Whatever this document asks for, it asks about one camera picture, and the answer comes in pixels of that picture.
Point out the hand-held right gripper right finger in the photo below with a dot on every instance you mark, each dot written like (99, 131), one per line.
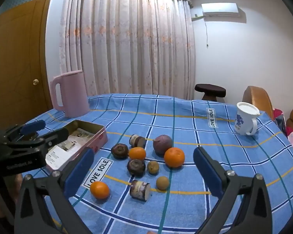
(207, 170)

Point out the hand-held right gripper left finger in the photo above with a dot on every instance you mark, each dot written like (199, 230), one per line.
(79, 173)

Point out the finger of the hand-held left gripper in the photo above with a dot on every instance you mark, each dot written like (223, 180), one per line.
(55, 136)
(33, 126)

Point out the orange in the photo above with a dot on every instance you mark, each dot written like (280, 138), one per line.
(137, 153)
(99, 190)
(174, 157)

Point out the pink tin box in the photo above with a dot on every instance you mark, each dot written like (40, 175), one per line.
(97, 139)

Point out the dark brown mangosteen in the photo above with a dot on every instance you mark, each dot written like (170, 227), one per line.
(136, 167)
(120, 150)

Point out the printed paper sheet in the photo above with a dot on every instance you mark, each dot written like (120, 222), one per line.
(63, 148)

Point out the blue plaid blanket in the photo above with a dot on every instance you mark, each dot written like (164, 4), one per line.
(185, 204)

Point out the brass door knob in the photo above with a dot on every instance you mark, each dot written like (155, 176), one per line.
(35, 82)

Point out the pink plastic pitcher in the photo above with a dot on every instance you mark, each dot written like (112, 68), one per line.
(73, 95)

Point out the purple passion fruit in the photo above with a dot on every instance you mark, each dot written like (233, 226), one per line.
(162, 144)

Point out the white cup with blue print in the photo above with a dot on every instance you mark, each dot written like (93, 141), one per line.
(244, 119)

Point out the wooden door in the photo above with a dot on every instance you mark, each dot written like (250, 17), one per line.
(19, 53)

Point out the dark round stool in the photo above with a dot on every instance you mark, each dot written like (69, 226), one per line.
(210, 90)

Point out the red patterned cloth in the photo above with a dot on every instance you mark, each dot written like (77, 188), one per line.
(278, 119)

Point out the pink floral curtain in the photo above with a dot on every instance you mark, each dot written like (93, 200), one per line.
(127, 41)

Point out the white air conditioner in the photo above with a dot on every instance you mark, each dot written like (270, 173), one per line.
(219, 8)

